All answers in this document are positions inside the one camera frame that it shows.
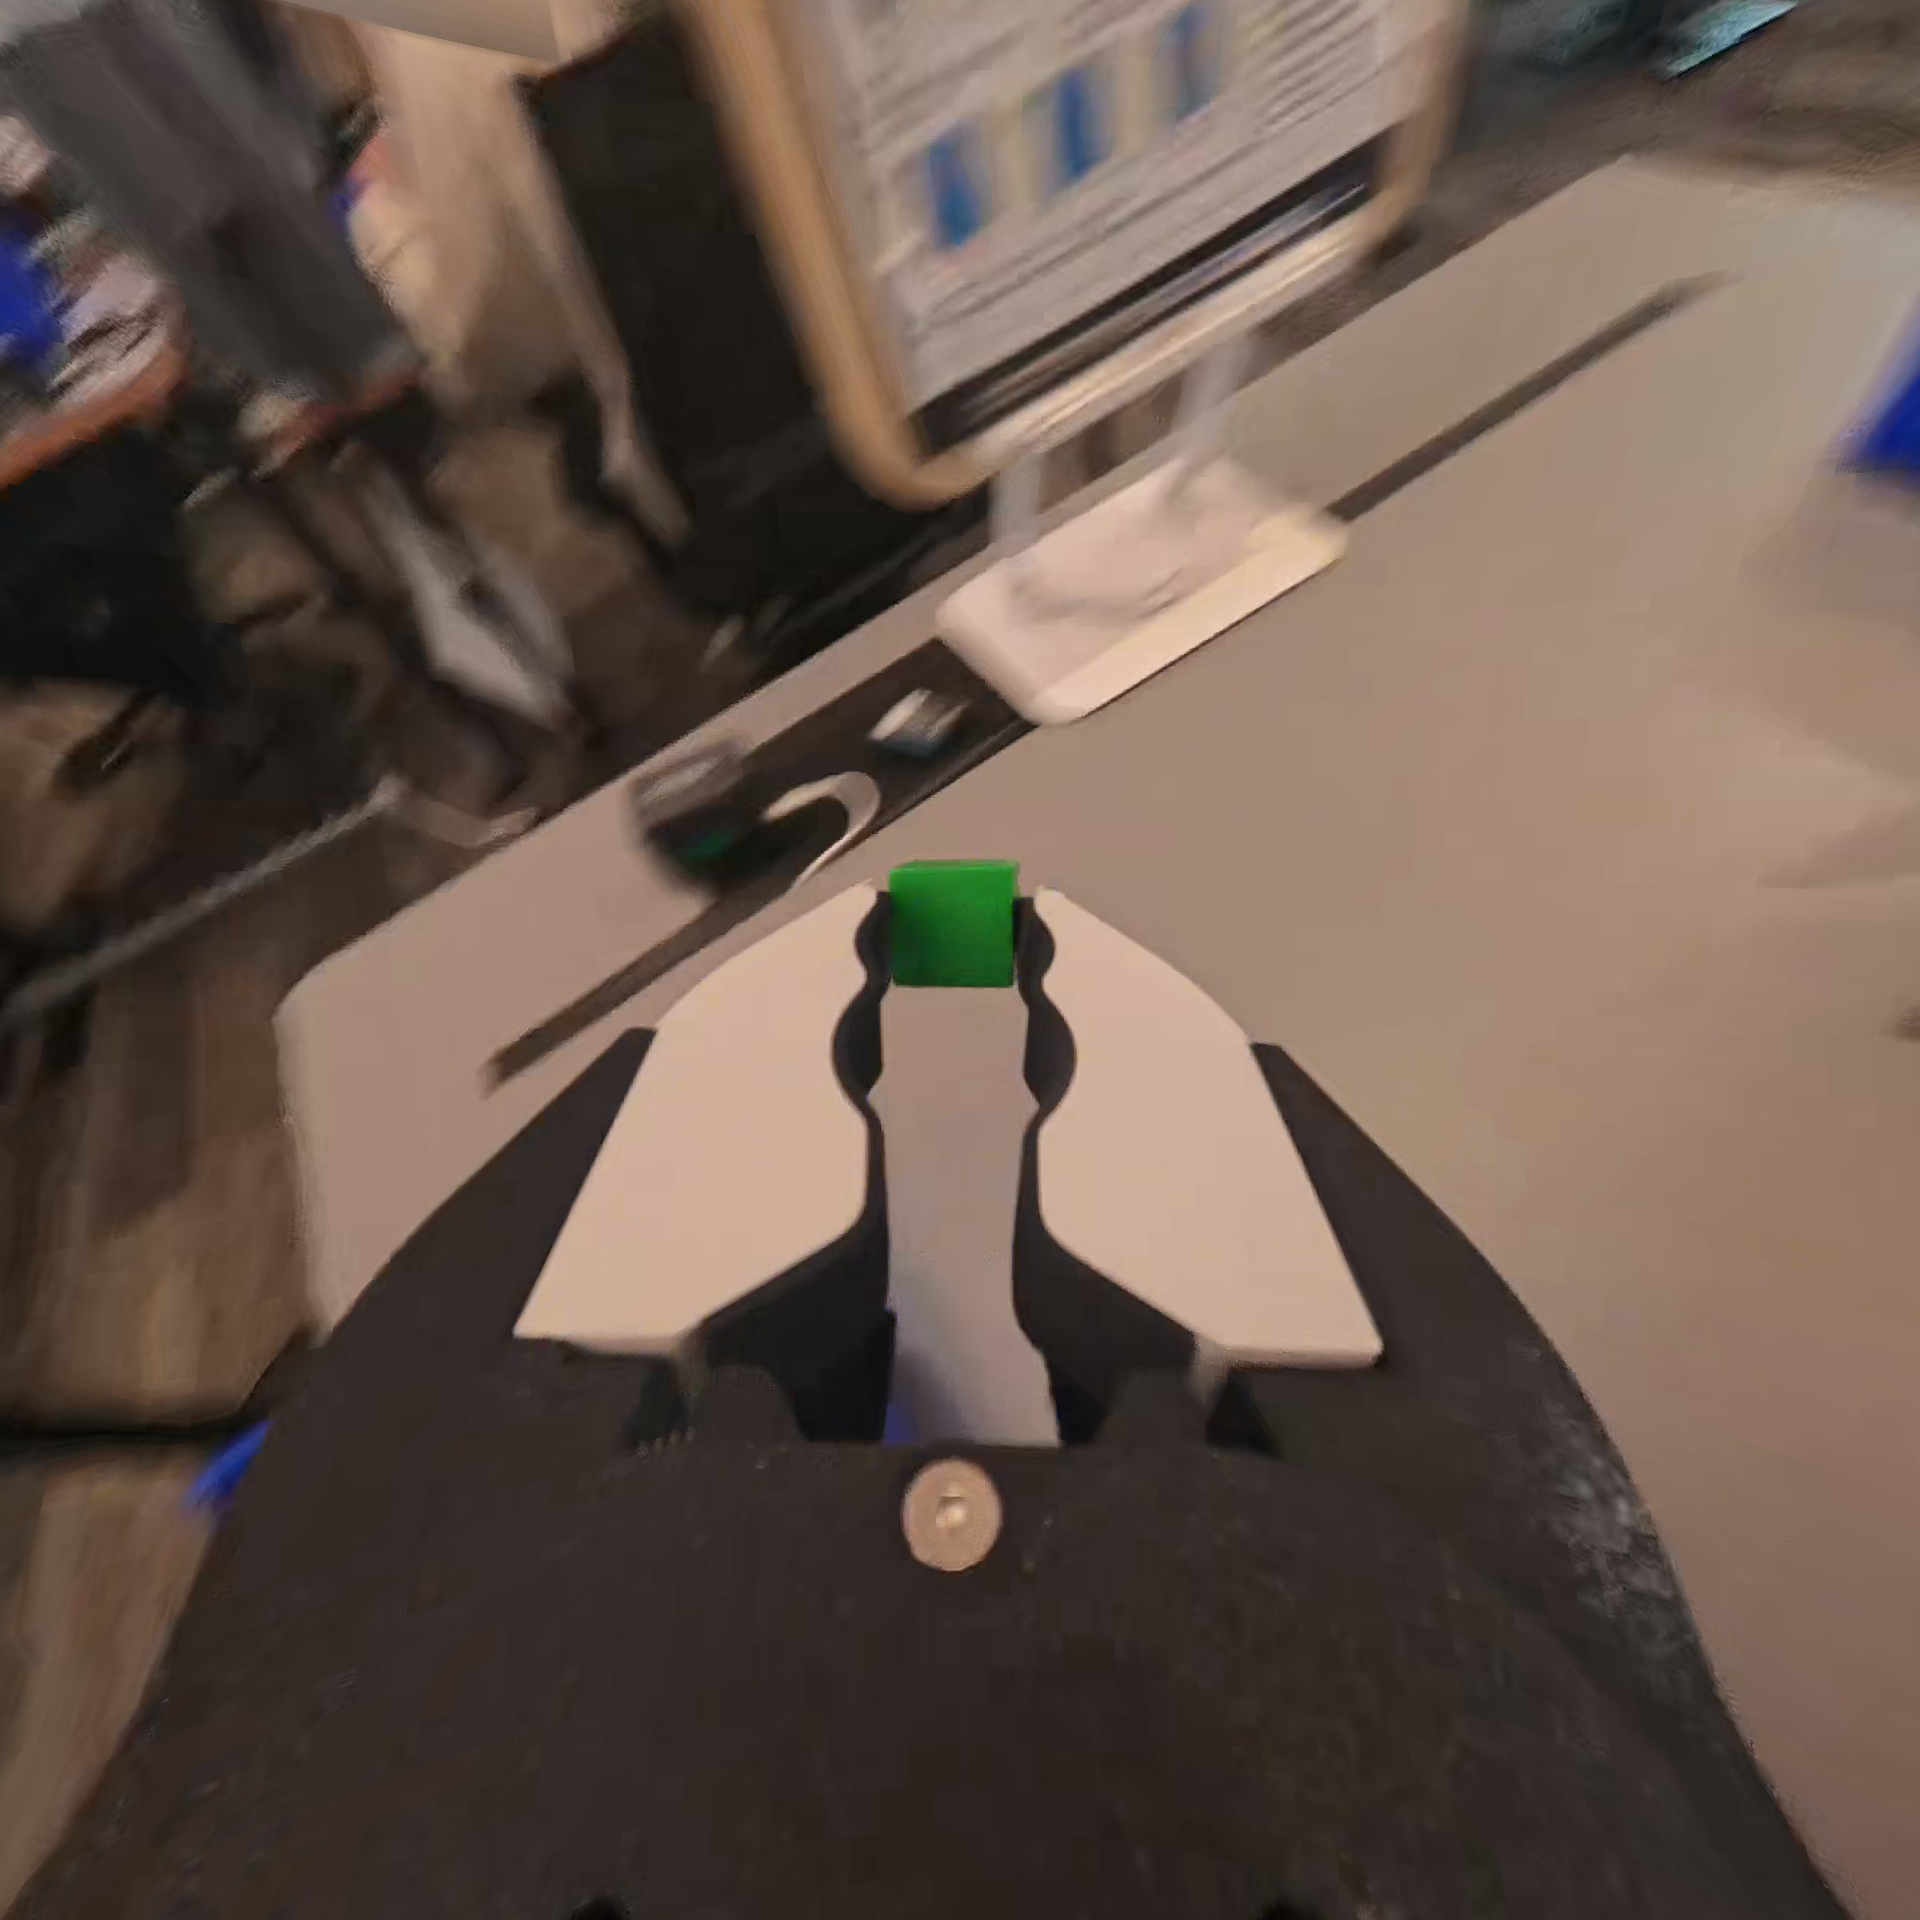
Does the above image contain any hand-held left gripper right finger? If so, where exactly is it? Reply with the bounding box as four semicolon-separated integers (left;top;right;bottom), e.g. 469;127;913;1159
1012;885;1384;1368

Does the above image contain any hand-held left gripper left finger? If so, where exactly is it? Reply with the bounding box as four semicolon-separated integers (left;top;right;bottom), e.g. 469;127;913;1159
511;882;894;1365

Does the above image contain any green wooden cube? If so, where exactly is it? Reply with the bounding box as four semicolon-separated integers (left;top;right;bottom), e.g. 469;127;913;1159
884;860;1022;991

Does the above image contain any blue plastic bin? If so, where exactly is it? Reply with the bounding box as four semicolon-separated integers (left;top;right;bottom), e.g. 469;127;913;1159
181;1388;923;1519

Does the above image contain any blue plastic container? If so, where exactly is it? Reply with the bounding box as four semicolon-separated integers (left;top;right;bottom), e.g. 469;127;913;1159
1832;293;1920;490

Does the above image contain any black power box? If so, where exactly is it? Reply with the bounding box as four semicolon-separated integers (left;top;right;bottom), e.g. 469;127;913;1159
631;735;771;890

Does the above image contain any white flat panel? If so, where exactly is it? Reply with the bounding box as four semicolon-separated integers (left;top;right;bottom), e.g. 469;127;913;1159
359;479;576;725

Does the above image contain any wood edged desk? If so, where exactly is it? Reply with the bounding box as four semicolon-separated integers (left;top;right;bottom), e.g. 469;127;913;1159
0;335;197;485

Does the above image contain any instruction sheet on stand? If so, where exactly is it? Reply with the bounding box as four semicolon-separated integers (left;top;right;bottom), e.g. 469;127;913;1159
675;0;1465;507

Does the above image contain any pale cloth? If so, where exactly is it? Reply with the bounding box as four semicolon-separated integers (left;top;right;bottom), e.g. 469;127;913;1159
343;30;501;395

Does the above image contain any white cable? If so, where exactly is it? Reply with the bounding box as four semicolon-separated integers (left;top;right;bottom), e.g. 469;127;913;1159
757;772;884;880

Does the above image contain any grey cable chain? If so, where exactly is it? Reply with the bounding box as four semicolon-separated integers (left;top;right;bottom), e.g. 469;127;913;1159
0;780;406;1023

